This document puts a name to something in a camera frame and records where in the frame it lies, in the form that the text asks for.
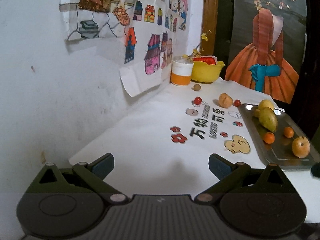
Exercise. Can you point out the yellow flower twig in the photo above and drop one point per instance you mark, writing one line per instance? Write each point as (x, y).
(197, 50)

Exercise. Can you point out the red cherry tomato right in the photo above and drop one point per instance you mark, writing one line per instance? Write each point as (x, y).
(237, 103)

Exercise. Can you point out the red packet in bowl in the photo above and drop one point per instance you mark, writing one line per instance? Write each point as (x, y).
(206, 59)

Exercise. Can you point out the colourful houses drawing sheet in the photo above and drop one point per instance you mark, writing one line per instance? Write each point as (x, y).
(150, 46)

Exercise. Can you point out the red cherry tomato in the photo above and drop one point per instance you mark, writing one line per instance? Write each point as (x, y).
(237, 103)
(197, 101)

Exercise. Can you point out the brown wooden frame post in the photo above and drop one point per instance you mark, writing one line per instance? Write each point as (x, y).
(209, 22)

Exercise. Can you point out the large tan orange fruit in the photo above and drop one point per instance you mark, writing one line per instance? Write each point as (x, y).
(301, 147)

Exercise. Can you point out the white orange cup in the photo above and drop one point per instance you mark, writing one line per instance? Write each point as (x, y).
(182, 68)

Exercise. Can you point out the cartoon boy drawing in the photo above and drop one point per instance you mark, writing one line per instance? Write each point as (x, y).
(87, 19)

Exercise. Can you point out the round yellow fruit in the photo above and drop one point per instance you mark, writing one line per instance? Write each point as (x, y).
(266, 104)

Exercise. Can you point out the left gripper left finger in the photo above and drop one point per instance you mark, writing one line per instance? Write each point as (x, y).
(93, 175)

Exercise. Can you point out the yellow plastic bowl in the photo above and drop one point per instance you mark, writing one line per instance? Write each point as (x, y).
(206, 73)

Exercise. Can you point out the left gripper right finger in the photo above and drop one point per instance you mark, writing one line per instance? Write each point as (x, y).
(230, 176)

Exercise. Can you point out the tan pear-shaped fruit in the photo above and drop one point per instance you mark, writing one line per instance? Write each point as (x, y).
(225, 101)

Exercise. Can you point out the red cherry tomato left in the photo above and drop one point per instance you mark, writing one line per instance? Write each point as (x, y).
(197, 101)

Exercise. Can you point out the small brown walnut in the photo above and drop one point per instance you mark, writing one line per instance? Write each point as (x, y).
(197, 87)

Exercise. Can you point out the small tan fruit in tray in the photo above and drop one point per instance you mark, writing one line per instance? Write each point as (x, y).
(256, 113)

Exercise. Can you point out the small orange tangerine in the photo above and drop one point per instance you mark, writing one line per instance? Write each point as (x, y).
(269, 138)
(288, 132)

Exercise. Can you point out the orange dress girl poster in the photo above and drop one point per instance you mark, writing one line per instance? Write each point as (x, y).
(267, 46)

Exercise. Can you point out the metal tray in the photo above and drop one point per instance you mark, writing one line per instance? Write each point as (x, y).
(280, 152)

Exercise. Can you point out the yellow mango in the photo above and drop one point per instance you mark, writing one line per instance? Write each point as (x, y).
(268, 119)

